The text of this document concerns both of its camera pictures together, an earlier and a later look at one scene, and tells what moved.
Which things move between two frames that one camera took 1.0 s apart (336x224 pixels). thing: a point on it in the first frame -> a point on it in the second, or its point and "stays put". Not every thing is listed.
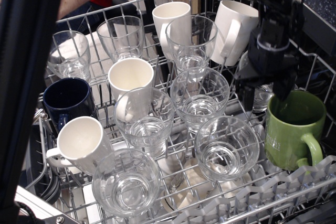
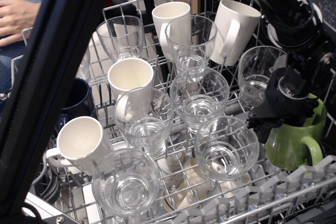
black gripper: x=266 y=62 -> x=287 y=101
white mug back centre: x=172 y=21 stays put
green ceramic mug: x=293 y=130 stays put
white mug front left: x=82 y=144 stays put
